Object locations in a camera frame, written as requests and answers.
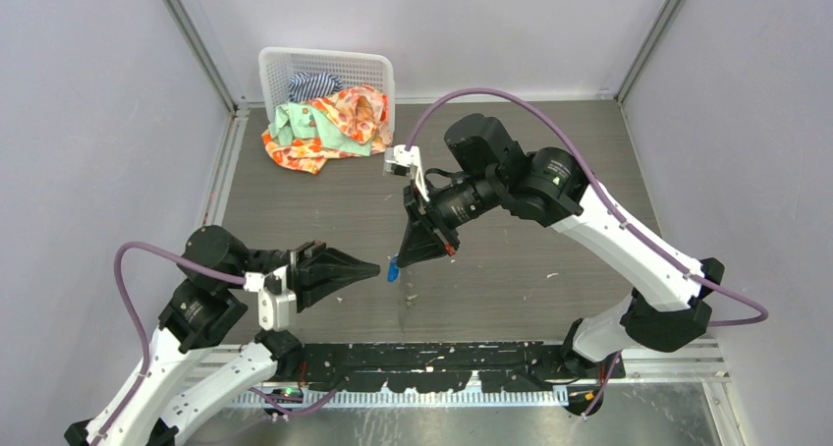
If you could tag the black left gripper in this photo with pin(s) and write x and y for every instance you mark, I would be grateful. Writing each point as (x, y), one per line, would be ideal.
(324, 272)

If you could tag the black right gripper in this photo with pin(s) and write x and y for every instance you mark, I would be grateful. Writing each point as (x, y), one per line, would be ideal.
(419, 242)

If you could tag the blue key tag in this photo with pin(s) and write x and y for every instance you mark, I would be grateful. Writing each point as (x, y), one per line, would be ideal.
(393, 270)

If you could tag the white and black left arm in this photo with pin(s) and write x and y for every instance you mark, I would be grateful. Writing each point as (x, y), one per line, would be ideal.
(154, 406)

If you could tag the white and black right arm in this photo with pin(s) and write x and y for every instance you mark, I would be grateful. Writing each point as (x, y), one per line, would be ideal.
(666, 308)

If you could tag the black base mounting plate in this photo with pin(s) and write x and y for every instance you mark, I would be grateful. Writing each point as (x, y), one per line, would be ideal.
(527, 366)

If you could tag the orange floral cloth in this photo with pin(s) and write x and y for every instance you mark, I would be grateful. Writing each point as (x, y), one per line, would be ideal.
(360, 112)

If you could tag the mint green cloth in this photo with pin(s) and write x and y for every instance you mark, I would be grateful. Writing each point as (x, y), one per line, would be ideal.
(294, 121)

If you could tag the blue striped cloth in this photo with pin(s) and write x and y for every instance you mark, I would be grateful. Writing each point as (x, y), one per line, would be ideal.
(305, 86)

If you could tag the white plastic laundry basket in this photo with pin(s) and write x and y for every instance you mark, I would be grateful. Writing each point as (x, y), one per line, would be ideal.
(277, 65)

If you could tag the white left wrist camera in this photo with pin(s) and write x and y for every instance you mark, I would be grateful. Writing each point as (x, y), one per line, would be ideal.
(276, 303)

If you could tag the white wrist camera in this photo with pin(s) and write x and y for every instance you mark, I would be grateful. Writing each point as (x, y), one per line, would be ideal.
(404, 160)
(276, 303)

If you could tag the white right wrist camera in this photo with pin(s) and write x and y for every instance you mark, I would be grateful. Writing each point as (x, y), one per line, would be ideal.
(404, 160)

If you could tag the perforated cable duct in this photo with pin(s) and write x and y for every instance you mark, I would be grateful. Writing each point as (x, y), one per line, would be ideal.
(471, 396)

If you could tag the aluminium frame rail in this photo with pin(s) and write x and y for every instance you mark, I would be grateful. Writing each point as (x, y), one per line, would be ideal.
(701, 361)

